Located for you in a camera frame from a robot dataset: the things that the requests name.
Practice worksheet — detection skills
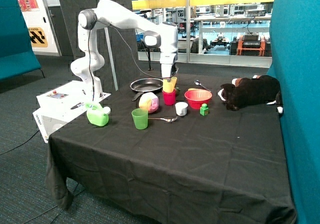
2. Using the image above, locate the red plastic bowl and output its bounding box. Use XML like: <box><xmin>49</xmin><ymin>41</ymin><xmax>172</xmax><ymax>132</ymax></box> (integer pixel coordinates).
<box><xmin>184</xmin><ymin>89</ymin><xmax>212</xmax><ymax>110</ymax></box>

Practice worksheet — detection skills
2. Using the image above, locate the green toy pepper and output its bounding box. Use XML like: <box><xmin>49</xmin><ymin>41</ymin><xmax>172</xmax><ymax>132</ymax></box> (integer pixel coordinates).
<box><xmin>174</xmin><ymin>87</ymin><xmax>181</xmax><ymax>96</ymax></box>

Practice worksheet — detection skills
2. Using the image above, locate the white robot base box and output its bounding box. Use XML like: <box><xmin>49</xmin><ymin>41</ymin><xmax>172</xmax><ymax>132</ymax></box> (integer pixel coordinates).
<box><xmin>32</xmin><ymin>80</ymin><xmax>112</xmax><ymax>144</ymax></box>

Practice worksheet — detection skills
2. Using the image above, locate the green toy block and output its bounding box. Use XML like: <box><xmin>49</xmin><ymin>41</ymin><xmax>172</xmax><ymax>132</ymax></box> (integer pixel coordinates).
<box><xmin>199</xmin><ymin>103</ymin><xmax>209</xmax><ymax>116</ymax></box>

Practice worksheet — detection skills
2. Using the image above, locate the metal spoon front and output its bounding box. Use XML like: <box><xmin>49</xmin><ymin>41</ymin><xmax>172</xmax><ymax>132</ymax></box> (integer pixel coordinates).
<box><xmin>148</xmin><ymin>116</ymin><xmax>178</xmax><ymax>123</ymax></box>

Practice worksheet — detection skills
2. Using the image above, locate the pink plastic cup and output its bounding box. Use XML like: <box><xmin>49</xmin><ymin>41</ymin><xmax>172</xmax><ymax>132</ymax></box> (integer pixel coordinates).
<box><xmin>162</xmin><ymin>89</ymin><xmax>176</xmax><ymax>106</ymax></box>

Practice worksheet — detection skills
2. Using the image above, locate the metal spoon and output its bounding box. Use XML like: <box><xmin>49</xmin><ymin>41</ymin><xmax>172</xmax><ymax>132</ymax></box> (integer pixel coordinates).
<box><xmin>194</xmin><ymin>80</ymin><xmax>211</xmax><ymax>92</ymax></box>
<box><xmin>148</xmin><ymin>116</ymin><xmax>178</xmax><ymax>123</ymax></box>

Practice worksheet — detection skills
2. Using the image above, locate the black pen on base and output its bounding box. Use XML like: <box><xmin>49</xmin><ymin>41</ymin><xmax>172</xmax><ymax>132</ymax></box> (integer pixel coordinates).
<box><xmin>70</xmin><ymin>102</ymin><xmax>84</xmax><ymax>110</ymax></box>

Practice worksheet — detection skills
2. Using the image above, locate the black frying pan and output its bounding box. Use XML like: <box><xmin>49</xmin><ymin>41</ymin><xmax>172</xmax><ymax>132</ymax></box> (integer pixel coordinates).
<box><xmin>130</xmin><ymin>77</ymin><xmax>163</xmax><ymax>102</ymax></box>

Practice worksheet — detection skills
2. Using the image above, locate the teal partition right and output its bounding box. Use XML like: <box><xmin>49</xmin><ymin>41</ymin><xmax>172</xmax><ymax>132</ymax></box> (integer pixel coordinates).
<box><xmin>269</xmin><ymin>0</ymin><xmax>320</xmax><ymax>224</ymax></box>

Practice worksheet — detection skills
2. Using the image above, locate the green plastic cup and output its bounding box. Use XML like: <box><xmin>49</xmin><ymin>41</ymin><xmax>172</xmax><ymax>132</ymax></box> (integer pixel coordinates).
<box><xmin>131</xmin><ymin>108</ymin><xmax>149</xmax><ymax>130</ymax></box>

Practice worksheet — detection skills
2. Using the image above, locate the yellow plastic cup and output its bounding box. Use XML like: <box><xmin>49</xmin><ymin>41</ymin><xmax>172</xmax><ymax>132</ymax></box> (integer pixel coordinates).
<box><xmin>162</xmin><ymin>76</ymin><xmax>177</xmax><ymax>93</ymax></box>

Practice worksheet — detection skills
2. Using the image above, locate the teal sofa left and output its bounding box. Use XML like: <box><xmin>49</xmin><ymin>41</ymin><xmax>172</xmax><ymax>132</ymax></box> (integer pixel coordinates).
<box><xmin>0</xmin><ymin>0</ymin><xmax>42</xmax><ymax>81</ymax></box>

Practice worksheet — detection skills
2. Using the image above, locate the green toy watering can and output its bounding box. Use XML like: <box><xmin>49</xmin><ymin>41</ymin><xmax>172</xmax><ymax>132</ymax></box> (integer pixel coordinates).
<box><xmin>84</xmin><ymin>102</ymin><xmax>111</xmax><ymax>127</ymax></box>

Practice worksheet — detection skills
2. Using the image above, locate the white small cup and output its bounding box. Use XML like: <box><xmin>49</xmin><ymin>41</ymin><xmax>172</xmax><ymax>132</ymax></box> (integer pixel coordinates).
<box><xmin>175</xmin><ymin>102</ymin><xmax>189</xmax><ymax>117</ymax></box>

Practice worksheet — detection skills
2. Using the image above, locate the black yellow sign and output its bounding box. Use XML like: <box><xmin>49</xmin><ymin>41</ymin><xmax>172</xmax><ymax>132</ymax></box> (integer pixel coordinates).
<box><xmin>28</xmin><ymin>27</ymin><xmax>48</xmax><ymax>48</ymax></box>

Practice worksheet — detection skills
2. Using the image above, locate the multicolour plush ball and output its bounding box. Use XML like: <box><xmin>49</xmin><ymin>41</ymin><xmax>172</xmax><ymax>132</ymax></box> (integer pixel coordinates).
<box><xmin>138</xmin><ymin>92</ymin><xmax>160</xmax><ymax>114</ymax></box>

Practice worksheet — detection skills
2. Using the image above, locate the orange black machine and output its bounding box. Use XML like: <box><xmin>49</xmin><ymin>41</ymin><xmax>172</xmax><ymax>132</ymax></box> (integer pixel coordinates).
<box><xmin>236</xmin><ymin>32</ymin><xmax>266</xmax><ymax>57</ymax></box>

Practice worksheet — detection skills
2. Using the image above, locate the metal spoon back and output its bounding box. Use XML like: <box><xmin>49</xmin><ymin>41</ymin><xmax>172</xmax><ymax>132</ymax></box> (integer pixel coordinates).
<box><xmin>194</xmin><ymin>80</ymin><xmax>211</xmax><ymax>92</ymax></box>

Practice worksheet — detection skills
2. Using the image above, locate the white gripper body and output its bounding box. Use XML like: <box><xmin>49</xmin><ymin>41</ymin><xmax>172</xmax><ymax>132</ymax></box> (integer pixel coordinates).
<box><xmin>159</xmin><ymin>52</ymin><xmax>178</xmax><ymax>79</ymax></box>

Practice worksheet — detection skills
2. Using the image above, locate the black tablecloth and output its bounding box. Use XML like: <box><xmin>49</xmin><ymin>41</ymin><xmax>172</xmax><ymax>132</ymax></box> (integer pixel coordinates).
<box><xmin>45</xmin><ymin>76</ymin><xmax>297</xmax><ymax>224</ymax></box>

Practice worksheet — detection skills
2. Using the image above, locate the black tripod stand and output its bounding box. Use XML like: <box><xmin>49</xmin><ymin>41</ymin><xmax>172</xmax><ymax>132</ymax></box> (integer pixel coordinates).
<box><xmin>139</xmin><ymin>8</ymin><xmax>154</xmax><ymax>71</ymax></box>

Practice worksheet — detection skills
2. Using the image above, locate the black brown plush dog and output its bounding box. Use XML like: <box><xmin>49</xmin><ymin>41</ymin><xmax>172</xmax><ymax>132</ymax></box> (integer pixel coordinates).
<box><xmin>218</xmin><ymin>75</ymin><xmax>284</xmax><ymax>115</ymax></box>

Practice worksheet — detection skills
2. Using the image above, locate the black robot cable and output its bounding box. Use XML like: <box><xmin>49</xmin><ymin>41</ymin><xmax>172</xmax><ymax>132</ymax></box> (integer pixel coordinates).
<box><xmin>0</xmin><ymin>21</ymin><xmax>166</xmax><ymax>156</ymax></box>

